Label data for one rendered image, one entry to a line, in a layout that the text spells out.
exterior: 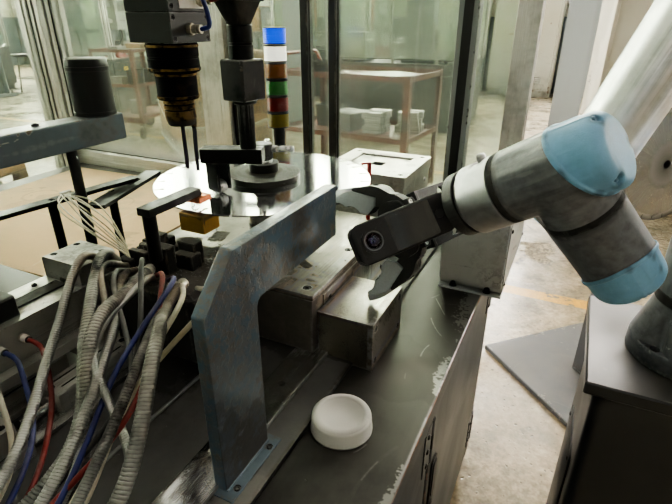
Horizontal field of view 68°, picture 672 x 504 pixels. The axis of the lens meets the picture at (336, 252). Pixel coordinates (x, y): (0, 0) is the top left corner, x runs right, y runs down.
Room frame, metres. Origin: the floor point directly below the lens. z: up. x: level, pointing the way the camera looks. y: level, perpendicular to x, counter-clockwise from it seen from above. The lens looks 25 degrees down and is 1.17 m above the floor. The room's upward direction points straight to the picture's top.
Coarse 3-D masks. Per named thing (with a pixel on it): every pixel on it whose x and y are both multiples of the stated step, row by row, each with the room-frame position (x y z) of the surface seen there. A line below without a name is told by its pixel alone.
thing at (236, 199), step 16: (288, 160) 0.85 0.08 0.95; (304, 160) 0.85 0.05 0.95; (320, 160) 0.85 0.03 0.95; (336, 160) 0.85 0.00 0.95; (160, 176) 0.75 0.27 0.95; (176, 176) 0.75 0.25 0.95; (192, 176) 0.75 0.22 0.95; (304, 176) 0.75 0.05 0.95; (320, 176) 0.75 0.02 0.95; (336, 176) 0.75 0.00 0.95; (352, 176) 0.75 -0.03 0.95; (368, 176) 0.75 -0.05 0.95; (160, 192) 0.67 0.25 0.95; (208, 192) 0.67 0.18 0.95; (224, 192) 0.67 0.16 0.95; (240, 192) 0.67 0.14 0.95; (256, 192) 0.67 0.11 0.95; (272, 192) 0.67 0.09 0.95; (288, 192) 0.67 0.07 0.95; (304, 192) 0.67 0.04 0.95; (192, 208) 0.61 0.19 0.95; (208, 208) 0.61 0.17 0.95; (224, 208) 0.61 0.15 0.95; (240, 208) 0.61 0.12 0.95; (256, 208) 0.61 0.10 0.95; (272, 208) 0.61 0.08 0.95
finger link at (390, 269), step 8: (384, 264) 0.56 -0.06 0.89; (392, 264) 0.55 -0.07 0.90; (384, 272) 0.56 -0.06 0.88; (392, 272) 0.55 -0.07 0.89; (376, 280) 0.57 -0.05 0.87; (384, 280) 0.56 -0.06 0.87; (392, 280) 0.55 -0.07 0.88; (376, 288) 0.56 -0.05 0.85; (384, 288) 0.56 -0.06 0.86; (368, 296) 0.58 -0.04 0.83; (376, 296) 0.57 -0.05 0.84
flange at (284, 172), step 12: (240, 168) 0.76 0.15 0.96; (252, 168) 0.73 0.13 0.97; (264, 168) 0.72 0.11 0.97; (276, 168) 0.74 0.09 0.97; (288, 168) 0.76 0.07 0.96; (240, 180) 0.70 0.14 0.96; (252, 180) 0.70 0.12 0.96; (264, 180) 0.70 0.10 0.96; (276, 180) 0.70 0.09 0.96; (288, 180) 0.71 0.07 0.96
